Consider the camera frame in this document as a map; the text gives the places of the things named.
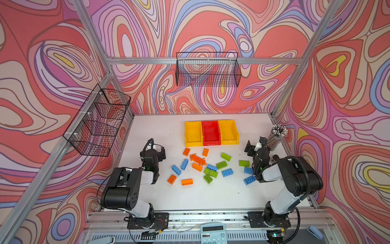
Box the green lego brick top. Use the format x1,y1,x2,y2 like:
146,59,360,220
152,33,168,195
221,152,232,162

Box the green lego brick pair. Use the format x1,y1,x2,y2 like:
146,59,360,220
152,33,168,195
204,168,218,179

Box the green lego brick bottom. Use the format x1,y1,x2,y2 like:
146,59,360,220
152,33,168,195
203,174,213,184

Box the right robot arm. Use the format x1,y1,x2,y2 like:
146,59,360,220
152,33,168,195
244,137,324,228

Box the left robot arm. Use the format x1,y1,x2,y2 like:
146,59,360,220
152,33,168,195
100,138,166,219

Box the orange lego brick front left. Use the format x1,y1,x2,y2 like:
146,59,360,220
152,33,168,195
167,174,177,185

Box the blue lego brick standing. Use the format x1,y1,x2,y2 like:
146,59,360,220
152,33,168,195
180,159,188,170

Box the right yellow plastic bin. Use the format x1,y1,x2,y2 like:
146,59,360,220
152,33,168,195
218,120,239,145

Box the yellow plastic bin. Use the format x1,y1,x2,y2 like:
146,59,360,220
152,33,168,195
184,122,203,147
218,120,239,145

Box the orange lego brick upside down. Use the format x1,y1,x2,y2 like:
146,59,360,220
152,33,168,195
183,148,191,157

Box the orange lego chassis plate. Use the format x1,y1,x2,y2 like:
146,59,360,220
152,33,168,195
190,154,207,166

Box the left yellow plastic bin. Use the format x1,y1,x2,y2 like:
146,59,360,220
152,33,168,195
184,122,203,147

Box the orange lego brick on side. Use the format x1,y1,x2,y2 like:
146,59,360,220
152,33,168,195
192,163,203,172

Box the red plastic bin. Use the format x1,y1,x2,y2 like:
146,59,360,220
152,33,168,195
201,121,221,146

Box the orange lego brick studs up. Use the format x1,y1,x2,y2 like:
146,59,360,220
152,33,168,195
202,148,209,157

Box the light blue calculator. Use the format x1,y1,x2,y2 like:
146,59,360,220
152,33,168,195
200,222,228,244

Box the wire basket on left wall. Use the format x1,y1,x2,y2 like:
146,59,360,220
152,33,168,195
63,84,131,157

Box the wire basket on wall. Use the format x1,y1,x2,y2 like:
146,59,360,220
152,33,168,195
175,51,242,87
63,84,131,157

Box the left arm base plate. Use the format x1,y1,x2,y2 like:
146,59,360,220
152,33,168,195
124,212,169,231

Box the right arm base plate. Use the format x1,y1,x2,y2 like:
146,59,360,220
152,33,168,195
244,211,291,229

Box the wire basket on back wall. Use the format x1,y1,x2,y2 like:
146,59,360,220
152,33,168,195
175,51,242,87

